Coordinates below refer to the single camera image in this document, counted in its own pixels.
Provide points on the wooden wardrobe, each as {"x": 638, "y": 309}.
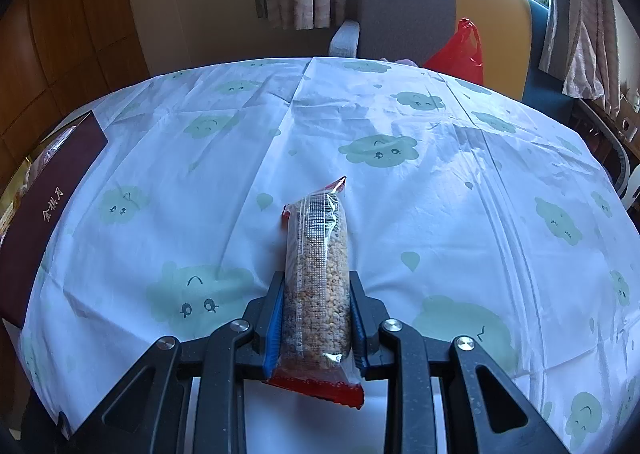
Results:
{"x": 65, "y": 34}

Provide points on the white curved frame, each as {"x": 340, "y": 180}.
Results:
{"x": 622, "y": 169}

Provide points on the gold maroon tin box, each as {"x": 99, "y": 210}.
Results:
{"x": 45, "y": 224}

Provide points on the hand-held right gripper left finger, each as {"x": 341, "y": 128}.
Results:
{"x": 274, "y": 329}

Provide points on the grey yellow blue sofa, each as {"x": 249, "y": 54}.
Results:
{"x": 400, "y": 9}

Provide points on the cluttered wooden shelf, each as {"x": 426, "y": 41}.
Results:
{"x": 630, "y": 124}

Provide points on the white clear snack packet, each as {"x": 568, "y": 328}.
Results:
{"x": 47, "y": 154}

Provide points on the red plastic bag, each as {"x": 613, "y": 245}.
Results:
{"x": 460, "y": 59}

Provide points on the grey cloth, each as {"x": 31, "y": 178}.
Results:
{"x": 400, "y": 60}

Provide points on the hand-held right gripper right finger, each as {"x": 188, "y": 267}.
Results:
{"x": 357, "y": 324}

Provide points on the red-ended grain bar packet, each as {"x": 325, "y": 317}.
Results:
{"x": 315, "y": 284}

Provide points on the white cloud-print tablecloth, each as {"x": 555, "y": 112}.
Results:
{"x": 400, "y": 209}

